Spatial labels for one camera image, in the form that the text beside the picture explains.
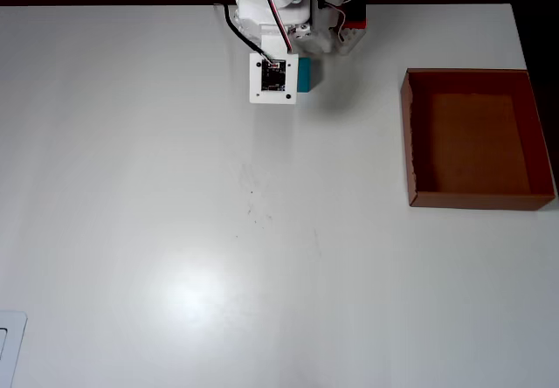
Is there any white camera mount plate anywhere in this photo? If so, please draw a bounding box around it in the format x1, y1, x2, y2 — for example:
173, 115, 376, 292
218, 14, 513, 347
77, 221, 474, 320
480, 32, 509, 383
248, 52, 300, 106

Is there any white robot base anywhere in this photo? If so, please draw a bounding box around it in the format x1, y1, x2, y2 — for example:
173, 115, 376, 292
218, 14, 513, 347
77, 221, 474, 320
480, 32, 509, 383
334, 3, 369, 53

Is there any brown cardboard box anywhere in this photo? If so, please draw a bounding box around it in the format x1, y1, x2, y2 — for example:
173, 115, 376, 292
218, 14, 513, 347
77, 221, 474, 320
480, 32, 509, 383
400, 67, 556, 211

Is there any blue cube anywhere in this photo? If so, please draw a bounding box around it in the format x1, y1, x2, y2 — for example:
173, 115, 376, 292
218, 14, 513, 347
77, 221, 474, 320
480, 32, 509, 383
296, 56, 314, 94

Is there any red table clamp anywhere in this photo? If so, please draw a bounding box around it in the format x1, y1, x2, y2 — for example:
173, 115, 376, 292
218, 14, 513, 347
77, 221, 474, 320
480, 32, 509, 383
343, 5, 369, 31

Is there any red white servo wire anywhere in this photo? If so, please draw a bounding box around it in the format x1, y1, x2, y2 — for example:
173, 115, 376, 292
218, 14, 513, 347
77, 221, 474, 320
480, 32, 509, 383
257, 0, 294, 53

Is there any white rectangular plate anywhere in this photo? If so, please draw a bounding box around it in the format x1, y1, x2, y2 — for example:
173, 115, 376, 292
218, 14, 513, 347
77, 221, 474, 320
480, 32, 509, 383
0, 311, 28, 388

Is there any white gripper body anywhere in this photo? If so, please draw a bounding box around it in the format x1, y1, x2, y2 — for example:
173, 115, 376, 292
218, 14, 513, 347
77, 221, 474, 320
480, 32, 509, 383
235, 7, 315, 56

